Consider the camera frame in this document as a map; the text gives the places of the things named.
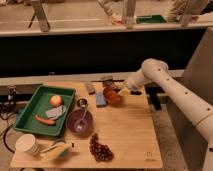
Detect blue sponge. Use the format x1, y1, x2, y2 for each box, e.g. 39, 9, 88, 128
96, 92, 107, 107

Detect bunch of dark grapes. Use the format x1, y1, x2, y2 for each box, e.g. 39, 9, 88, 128
89, 133, 114, 162

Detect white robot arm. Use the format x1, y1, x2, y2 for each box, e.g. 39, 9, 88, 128
122, 58, 213, 171

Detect green plastic tray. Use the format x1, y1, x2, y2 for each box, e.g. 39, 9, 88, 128
14, 85, 76, 137

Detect white paper cup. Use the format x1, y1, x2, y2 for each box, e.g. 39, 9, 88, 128
15, 134, 39, 155

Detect black cables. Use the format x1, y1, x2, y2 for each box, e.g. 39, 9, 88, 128
0, 99, 21, 154

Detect purple bowl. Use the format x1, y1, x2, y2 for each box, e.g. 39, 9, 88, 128
66, 109, 93, 137

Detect orange sausage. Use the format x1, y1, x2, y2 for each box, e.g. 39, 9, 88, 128
35, 115, 56, 125

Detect apple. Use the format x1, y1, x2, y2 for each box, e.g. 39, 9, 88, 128
50, 95, 62, 107

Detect small metal cup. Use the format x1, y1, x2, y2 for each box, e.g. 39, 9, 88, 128
77, 98, 88, 108

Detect green mat in background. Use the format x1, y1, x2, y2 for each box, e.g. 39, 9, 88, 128
136, 15, 166, 24

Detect grey cloth piece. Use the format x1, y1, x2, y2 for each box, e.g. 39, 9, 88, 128
45, 105, 66, 120

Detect red bowl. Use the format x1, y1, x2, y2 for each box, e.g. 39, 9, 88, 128
103, 87, 122, 105

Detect black handled brush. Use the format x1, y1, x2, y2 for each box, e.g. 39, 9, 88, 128
100, 75, 121, 93

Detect grey block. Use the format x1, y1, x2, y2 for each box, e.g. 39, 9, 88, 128
85, 82, 95, 95

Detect metal spoon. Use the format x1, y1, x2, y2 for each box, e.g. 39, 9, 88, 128
76, 107, 88, 132

